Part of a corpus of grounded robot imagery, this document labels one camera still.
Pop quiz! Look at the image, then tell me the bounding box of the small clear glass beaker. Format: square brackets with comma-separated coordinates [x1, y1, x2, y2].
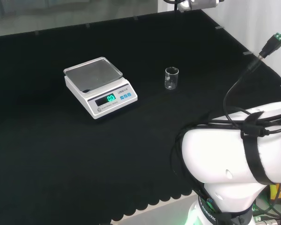
[164, 67, 180, 91]

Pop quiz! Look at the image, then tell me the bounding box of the black bench cloth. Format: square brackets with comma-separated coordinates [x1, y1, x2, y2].
[0, 9, 281, 225]

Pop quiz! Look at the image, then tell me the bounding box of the yellow stop button box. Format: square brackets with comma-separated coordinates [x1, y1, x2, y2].
[268, 183, 281, 205]

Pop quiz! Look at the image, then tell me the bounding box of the white electronic balance steel pan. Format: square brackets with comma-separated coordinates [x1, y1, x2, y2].
[63, 56, 138, 120]

